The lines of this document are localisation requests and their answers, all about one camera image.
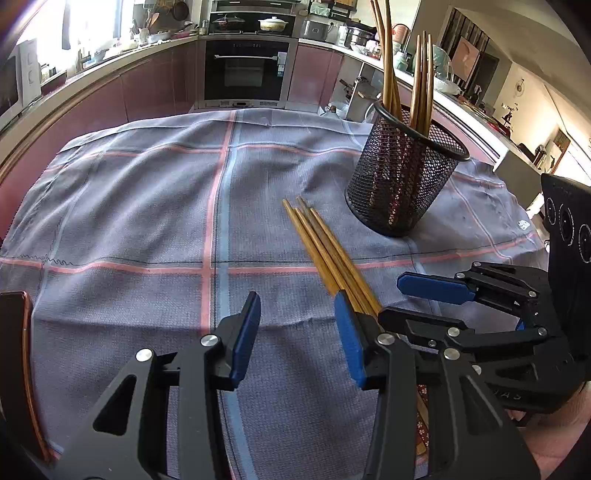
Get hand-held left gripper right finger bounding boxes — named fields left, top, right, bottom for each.
left=333, top=292, right=542, bottom=480

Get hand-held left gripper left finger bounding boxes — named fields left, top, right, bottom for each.
left=58, top=291, right=262, bottom=480

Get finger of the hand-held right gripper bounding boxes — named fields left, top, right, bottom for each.
left=378, top=306, right=551, bottom=365
left=397, top=261, right=542, bottom=317

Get long wooden chopstick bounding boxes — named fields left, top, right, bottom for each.
left=293, top=207, right=363, bottom=319
left=283, top=198, right=345, bottom=301
left=297, top=196, right=376, bottom=319
left=308, top=207, right=385, bottom=315

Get black mesh holder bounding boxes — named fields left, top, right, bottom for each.
left=345, top=100, right=472, bottom=238

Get bundle of wooden chopsticks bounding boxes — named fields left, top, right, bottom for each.
left=369, top=0, right=435, bottom=222

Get person's right hand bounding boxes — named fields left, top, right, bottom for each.
left=512, top=381, right=591, bottom=480

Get grey checked tablecloth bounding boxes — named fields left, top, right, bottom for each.
left=0, top=107, right=550, bottom=480

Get green appliance in plastic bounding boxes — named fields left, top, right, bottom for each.
left=434, top=44, right=458, bottom=84

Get dark board with brown edge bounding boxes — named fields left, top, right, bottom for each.
left=0, top=291, right=52, bottom=464

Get narrow pink base cabinet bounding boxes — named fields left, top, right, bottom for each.
left=288, top=44, right=345, bottom=114

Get pink thermos jug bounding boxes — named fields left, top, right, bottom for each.
left=392, top=23, right=411, bottom=54

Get steel steamer pot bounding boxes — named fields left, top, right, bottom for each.
left=339, top=25, right=376, bottom=51

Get built-in black oven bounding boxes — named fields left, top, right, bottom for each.
left=198, top=37, right=298, bottom=109

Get pink sink base cabinets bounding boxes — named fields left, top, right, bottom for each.
left=0, top=37, right=201, bottom=232

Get silver box appliance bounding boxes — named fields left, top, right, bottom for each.
left=302, top=19, right=334, bottom=43

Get range hood stove unit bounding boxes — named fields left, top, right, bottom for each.
left=210, top=0, right=298, bottom=35

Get white microwave oven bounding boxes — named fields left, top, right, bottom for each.
left=0, top=39, right=42, bottom=130

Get kitchen window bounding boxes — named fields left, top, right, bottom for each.
left=18, top=0, right=139, bottom=58

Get framed wall picture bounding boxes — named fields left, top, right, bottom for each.
left=451, top=38, right=481, bottom=77

